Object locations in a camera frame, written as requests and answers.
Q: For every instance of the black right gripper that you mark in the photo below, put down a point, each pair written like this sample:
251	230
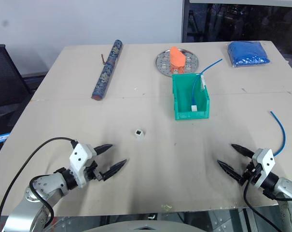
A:
251	172

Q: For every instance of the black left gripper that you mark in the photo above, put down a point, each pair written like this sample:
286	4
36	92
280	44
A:
93	170

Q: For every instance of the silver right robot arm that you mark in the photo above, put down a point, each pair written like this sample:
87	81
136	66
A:
287	191

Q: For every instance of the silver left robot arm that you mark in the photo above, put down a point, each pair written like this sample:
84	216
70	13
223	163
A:
46	183

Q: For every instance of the small white cube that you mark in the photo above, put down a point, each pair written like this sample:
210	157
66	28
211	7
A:
139	133

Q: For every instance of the grey rounded robot body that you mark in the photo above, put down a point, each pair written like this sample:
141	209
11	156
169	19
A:
112	228

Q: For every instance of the green plastic bin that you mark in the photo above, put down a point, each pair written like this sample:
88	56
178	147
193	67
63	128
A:
182	96

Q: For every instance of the blue patterned rolled scroll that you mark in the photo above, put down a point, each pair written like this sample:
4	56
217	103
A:
107	70

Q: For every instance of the blue bead bag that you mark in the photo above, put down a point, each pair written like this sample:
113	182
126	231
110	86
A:
248	54

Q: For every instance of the blue printed label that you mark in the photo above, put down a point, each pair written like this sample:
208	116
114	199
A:
3	138

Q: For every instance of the round perforated metal plate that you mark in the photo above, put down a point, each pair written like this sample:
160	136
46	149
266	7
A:
163	62

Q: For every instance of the orange cone object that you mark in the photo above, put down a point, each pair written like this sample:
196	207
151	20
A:
176	56

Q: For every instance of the black mesh chair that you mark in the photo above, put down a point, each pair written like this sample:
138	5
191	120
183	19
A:
3	79

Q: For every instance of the dark glass window pane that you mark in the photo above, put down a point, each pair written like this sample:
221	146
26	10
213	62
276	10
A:
244	21

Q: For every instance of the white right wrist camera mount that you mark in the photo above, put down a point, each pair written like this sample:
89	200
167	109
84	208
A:
266	159

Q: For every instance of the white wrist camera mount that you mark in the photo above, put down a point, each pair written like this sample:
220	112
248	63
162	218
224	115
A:
266	159
79	154

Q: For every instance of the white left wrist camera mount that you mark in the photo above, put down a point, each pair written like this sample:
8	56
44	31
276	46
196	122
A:
79	154

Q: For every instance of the silver bolted metal frame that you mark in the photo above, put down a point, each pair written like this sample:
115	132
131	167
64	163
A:
220	222

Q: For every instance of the white window frame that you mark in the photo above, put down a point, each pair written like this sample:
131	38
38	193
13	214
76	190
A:
184	21

